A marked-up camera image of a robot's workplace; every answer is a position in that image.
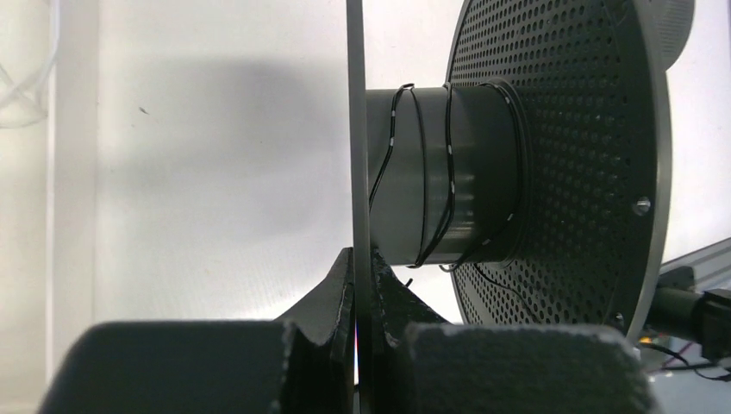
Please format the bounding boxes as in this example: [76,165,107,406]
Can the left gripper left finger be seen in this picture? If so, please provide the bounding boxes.
[40,248,354,413]

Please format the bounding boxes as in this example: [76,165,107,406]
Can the thin black wire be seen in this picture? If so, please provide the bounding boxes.
[368,79,549,324]

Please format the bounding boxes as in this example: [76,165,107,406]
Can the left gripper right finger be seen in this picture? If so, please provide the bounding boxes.
[372,252,657,413]

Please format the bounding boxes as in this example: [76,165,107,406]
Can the black spool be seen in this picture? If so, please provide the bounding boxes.
[350,1,672,413]

